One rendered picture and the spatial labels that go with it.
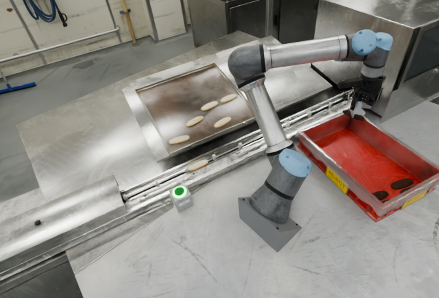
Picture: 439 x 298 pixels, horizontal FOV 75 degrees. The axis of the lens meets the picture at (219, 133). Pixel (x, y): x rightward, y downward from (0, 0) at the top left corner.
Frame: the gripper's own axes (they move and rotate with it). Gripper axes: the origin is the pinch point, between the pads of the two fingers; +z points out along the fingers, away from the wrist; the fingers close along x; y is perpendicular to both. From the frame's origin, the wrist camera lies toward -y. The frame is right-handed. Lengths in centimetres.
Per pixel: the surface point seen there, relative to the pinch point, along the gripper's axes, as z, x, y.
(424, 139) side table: 16.2, 22.6, 26.0
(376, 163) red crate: 16.1, -5.9, 17.0
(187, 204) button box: 15, -76, -26
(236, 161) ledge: 13, -48, -27
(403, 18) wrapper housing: -31.9, 28.5, -1.0
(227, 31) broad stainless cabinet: 32, 86, -170
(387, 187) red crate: 16.1, -15.6, 25.6
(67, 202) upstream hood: 8, -111, -58
